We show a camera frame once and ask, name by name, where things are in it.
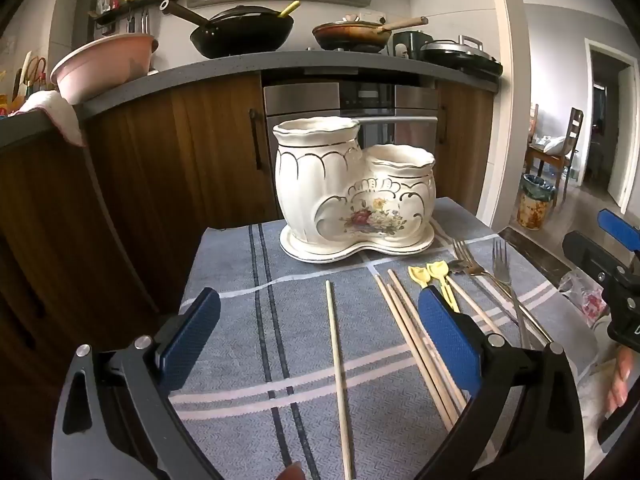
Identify rear white floral pot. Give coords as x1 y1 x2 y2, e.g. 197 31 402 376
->
0 72 266 411

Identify grey kitchen countertop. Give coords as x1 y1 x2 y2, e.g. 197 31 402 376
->
0 50 501 148

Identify person's right hand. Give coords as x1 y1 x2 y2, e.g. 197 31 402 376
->
605 347 635 413

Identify white towel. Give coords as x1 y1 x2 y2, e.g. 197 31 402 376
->
20 90 87 148

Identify black electric griddle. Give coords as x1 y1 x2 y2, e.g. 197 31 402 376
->
420 35 503 78

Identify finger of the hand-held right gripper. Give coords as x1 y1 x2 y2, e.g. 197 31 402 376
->
562 231 640 286
597 209 640 253

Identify black wok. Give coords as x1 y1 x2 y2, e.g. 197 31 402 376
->
160 0 295 59

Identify white ceramic tray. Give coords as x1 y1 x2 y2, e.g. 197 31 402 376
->
279 222 435 264

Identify frying pan with wooden handle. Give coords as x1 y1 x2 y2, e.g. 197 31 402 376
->
312 16 430 52

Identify wooden chair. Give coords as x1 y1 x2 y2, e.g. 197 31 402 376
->
525 107 585 196

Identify white bag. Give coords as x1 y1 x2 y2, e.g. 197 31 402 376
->
535 135 567 155

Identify pink plastic basin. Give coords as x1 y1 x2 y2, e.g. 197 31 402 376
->
50 33 160 106

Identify pale wooden chopstick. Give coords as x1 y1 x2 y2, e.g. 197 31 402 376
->
325 280 357 480

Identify silver metal fork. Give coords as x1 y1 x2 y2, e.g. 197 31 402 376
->
492 238 532 350

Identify black wall shelf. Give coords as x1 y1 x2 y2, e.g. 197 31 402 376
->
92 0 181 26

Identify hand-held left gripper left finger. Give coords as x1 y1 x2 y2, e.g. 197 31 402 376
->
51 287 222 480

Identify white floral ceramic utensil holder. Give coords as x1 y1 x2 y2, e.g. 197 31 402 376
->
272 116 437 253

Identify clear plastic bag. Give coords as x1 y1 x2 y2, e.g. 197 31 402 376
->
557 270 608 326

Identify tan wooden chopstick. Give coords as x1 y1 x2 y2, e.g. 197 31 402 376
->
386 284 460 425
375 274 453 433
446 277 503 336
388 269 468 411

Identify trash bin with bag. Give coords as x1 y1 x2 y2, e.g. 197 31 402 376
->
516 174 557 231

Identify metal forks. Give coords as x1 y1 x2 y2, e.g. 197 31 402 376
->
452 239 553 346

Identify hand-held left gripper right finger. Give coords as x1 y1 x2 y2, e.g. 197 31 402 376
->
417 285 586 480

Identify white door frame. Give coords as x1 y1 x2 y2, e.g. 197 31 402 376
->
585 42 638 213

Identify grey plaid tablecloth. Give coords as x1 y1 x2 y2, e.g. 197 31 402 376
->
170 197 601 480

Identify dark green kitchen appliance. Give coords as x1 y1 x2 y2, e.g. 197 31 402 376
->
389 30 433 58

